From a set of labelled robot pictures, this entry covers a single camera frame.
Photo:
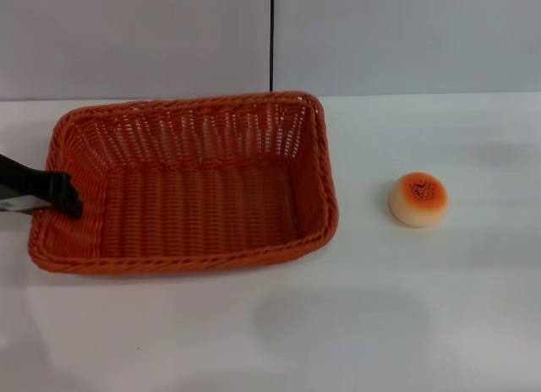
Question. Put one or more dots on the orange woven plastic basket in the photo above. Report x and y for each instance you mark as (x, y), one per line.
(198, 206)

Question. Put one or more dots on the round toy bread bun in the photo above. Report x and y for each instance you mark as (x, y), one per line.
(416, 204)

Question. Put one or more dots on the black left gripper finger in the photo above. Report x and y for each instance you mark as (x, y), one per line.
(17, 203)
(50, 187)

